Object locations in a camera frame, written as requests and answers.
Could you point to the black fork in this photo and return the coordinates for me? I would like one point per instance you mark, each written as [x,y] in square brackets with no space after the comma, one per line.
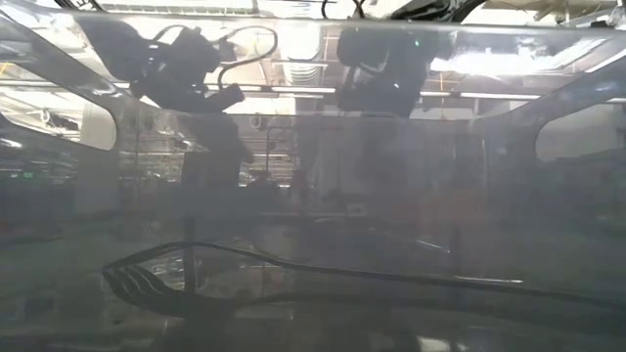
[132,286]

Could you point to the ribbed ventilation duct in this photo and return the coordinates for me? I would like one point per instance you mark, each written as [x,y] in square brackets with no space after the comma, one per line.
[302,73]

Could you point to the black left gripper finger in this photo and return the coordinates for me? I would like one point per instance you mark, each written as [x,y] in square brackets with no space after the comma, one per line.
[206,137]
[235,142]

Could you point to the fluorescent ceiling light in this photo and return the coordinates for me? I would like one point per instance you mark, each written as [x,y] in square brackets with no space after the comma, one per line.
[499,96]
[435,93]
[303,90]
[244,88]

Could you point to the clear plastic bin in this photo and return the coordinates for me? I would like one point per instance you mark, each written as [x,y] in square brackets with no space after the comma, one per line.
[538,254]

